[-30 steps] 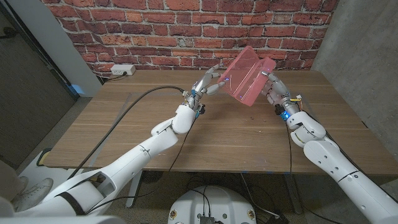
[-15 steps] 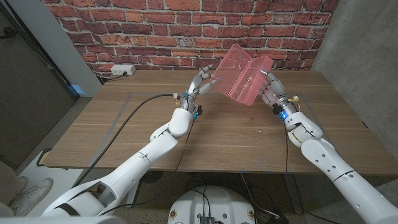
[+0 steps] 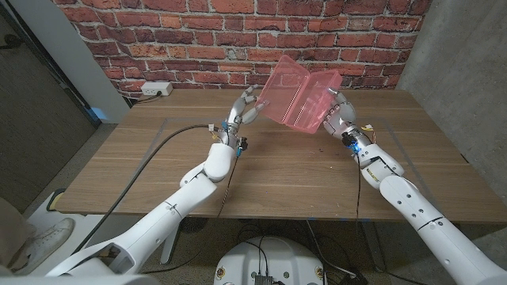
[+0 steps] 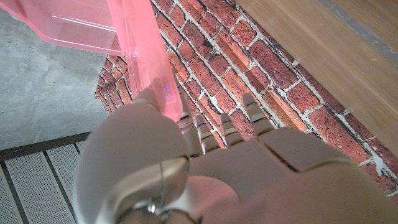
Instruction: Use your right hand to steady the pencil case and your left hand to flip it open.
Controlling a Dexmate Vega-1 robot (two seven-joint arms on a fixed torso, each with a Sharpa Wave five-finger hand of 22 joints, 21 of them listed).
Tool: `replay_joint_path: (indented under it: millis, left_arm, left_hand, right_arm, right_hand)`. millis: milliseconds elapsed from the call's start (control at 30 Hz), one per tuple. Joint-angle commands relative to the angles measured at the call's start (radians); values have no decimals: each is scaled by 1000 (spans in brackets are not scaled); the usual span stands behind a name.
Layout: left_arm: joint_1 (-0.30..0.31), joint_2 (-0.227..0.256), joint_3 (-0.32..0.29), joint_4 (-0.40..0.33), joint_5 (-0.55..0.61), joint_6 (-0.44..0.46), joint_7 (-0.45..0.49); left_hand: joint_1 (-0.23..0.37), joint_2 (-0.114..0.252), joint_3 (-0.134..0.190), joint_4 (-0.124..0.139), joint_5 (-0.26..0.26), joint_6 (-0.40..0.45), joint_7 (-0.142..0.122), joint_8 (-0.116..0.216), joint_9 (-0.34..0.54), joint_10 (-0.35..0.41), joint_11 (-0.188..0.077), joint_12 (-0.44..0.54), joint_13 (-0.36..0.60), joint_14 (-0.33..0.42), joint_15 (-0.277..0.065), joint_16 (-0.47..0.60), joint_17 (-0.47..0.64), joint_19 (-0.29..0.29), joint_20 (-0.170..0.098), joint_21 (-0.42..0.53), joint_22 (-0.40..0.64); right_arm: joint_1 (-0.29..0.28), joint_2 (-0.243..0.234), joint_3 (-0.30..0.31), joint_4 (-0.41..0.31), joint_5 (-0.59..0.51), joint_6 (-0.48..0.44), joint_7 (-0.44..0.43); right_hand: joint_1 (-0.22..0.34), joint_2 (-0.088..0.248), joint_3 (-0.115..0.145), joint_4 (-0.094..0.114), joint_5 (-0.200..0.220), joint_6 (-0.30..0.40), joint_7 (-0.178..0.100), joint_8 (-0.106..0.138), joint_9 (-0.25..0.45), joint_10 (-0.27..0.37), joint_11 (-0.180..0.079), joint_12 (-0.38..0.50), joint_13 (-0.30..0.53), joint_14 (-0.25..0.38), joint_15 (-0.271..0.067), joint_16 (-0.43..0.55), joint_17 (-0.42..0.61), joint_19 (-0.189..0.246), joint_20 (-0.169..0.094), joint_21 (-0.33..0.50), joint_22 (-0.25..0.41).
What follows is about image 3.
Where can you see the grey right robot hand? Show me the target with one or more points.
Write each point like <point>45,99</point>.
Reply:
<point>344,116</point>

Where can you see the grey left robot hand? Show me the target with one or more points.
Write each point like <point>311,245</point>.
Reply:
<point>237,115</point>

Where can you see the translucent pink plastic pencil case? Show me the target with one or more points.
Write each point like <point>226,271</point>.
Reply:
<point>297,95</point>

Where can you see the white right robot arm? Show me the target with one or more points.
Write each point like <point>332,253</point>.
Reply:
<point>416,206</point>

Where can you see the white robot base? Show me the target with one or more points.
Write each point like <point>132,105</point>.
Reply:
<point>273,257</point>

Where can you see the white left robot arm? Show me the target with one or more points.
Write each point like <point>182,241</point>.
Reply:
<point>166,217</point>

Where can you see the red brick print backdrop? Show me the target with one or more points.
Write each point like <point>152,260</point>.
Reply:
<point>198,39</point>

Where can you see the white power strip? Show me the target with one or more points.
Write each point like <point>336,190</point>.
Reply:
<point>156,88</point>

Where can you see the grey metal table leg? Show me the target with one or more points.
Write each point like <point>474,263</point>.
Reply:
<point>168,249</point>
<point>374,245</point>

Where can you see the white sneaker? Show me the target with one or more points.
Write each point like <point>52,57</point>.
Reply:
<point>47,241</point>

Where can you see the white robot torso edge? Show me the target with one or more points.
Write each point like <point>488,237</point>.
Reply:
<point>79,280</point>

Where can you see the beige trouser leg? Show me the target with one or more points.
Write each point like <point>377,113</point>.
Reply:
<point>12,233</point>

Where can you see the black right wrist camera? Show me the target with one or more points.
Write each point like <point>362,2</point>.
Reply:
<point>350,141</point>

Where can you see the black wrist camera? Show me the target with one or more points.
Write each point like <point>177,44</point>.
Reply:
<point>350,141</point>
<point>241,144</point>

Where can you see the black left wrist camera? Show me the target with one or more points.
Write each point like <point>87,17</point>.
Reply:
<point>241,144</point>

